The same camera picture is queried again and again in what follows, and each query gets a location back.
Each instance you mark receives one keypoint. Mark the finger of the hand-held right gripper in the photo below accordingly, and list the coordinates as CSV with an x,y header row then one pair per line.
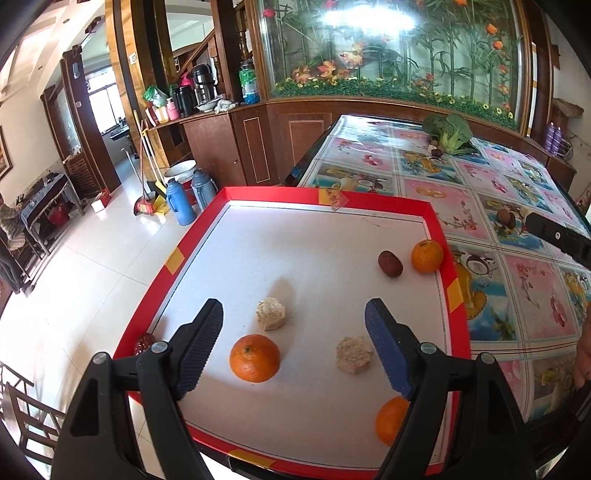
x,y
558,237

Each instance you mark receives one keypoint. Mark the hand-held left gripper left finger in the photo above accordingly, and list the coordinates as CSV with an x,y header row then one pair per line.
x,y
203,341

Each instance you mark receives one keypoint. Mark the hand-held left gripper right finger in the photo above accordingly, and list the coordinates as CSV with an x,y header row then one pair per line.
x,y
388,346

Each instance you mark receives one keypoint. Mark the orange mandarin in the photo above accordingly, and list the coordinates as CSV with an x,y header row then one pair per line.
x,y
427,256
255,358
390,422

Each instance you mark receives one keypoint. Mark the red date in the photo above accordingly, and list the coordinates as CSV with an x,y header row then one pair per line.
x,y
143,344
390,264

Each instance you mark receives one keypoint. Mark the beige cake cube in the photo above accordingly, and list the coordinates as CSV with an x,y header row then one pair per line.
x,y
272,314

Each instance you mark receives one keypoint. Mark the red-rimmed white tray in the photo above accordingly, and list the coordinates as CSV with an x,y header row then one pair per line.
x,y
323,258

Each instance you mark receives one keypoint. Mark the person's right hand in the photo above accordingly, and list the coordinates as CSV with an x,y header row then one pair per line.
x,y
582,355

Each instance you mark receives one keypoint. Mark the brown wicker basket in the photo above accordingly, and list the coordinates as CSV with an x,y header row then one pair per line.
x,y
567,110

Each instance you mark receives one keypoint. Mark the blue thermos flask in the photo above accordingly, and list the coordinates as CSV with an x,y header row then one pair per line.
x,y
180,202

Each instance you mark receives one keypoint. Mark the yellow dustpan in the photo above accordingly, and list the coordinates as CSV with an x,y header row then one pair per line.
x,y
160,203

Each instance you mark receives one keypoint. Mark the broom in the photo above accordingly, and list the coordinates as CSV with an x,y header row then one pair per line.
x,y
147,203

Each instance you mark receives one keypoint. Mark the small dark fruit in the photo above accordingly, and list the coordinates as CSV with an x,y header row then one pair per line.
x,y
435,150

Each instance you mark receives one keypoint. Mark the green leafy vegetable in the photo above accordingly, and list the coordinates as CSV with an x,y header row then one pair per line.
x,y
447,131

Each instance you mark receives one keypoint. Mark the grey-blue thermos flask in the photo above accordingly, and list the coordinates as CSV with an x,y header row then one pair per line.
x,y
203,187

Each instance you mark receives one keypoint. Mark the white basin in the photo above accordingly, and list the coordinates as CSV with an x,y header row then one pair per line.
x,y
180,170

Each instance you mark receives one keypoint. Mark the small red box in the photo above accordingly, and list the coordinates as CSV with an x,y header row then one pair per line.
x,y
104,197

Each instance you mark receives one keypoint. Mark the wooden chair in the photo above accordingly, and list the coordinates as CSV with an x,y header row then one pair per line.
x,y
27,415

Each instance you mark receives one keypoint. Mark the red can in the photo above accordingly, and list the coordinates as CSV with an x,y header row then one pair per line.
x,y
57,215

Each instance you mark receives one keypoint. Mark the dark side table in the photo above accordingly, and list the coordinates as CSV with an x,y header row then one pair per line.
x,y
46,194

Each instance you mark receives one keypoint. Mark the pink bottle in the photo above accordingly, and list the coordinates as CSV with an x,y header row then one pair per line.
x,y
172,110

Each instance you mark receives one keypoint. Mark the white bowl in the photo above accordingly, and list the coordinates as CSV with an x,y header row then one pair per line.
x,y
210,106

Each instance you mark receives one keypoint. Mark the white cloth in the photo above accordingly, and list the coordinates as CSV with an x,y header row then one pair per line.
x,y
226,105

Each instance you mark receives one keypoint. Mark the black flask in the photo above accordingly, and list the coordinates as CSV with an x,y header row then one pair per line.
x,y
184,100

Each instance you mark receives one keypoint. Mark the glass panel with artificial flowers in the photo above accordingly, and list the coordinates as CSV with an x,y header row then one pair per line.
x,y
392,60

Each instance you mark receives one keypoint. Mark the green plastic bag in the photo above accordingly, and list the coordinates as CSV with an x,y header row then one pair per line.
x,y
154,94

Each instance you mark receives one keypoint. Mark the black thermal pot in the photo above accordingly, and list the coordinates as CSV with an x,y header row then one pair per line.
x,y
204,83

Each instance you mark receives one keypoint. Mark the green and blue water bottle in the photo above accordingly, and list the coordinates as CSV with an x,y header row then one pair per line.
x,y
249,83

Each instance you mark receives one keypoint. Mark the framed wall picture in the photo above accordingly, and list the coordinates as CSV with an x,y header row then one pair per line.
x,y
3,154

